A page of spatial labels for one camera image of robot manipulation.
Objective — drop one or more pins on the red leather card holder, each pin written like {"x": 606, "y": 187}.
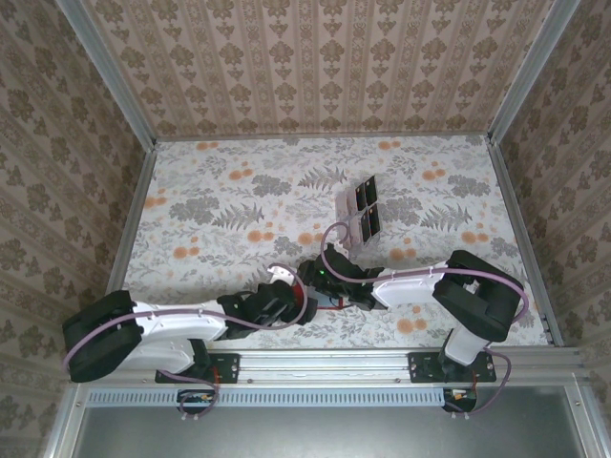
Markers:
{"x": 329, "y": 303}

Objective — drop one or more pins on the white VIP card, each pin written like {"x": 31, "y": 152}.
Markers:
{"x": 351, "y": 200}
{"x": 342, "y": 203}
{"x": 358, "y": 231}
{"x": 350, "y": 236}

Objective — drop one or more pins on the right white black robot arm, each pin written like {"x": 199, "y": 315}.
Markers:
{"x": 406, "y": 291}

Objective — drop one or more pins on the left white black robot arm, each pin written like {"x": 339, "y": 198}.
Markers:
{"x": 181, "y": 324}

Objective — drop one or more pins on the black gold-line card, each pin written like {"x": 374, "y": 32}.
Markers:
{"x": 366, "y": 226}
{"x": 361, "y": 197}
{"x": 376, "y": 222}
{"x": 371, "y": 192}

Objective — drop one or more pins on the clear acrylic card stand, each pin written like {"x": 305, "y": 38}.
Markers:
{"x": 354, "y": 215}

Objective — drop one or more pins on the floral paper table cover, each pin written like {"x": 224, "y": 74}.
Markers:
{"x": 215, "y": 238}

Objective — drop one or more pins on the left black connector box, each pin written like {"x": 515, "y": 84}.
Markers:
{"x": 195, "y": 397}

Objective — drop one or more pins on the black connector box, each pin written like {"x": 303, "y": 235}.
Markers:
{"x": 195, "y": 397}
{"x": 460, "y": 396}

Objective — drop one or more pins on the grey metal sheet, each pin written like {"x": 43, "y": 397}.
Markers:
{"x": 334, "y": 434}

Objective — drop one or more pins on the right black connector box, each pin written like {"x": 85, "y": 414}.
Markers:
{"x": 460, "y": 396}

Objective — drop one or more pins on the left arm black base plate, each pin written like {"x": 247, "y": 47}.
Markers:
{"x": 229, "y": 367}

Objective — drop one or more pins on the aluminium mounting rail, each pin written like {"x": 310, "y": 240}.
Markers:
{"x": 324, "y": 365}

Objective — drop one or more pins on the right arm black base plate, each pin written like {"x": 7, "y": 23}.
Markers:
{"x": 422, "y": 369}

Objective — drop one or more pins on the aluminium side rail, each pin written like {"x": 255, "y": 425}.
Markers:
{"x": 133, "y": 229}
{"x": 520, "y": 229}

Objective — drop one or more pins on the aluminium frame bar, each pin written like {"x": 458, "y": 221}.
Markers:
{"x": 582, "y": 420}
{"x": 62, "y": 424}

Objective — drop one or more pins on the aluminium frame post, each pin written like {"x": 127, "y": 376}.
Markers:
{"x": 110, "y": 81}
{"x": 530, "y": 71}

